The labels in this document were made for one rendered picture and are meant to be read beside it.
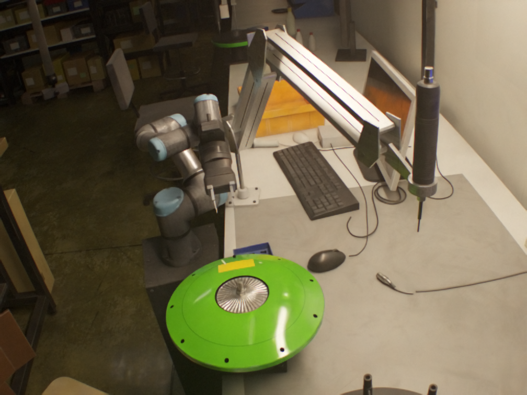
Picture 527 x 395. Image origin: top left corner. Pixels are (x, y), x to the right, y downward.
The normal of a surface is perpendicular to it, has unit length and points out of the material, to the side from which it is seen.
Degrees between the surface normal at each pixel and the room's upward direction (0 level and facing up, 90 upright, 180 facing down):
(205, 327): 17
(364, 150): 90
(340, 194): 6
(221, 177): 35
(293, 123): 94
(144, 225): 0
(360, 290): 0
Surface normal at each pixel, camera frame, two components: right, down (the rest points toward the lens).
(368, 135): -0.87, 0.36
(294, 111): 0.16, 0.53
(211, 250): -0.11, -0.83
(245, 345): -0.09, -0.56
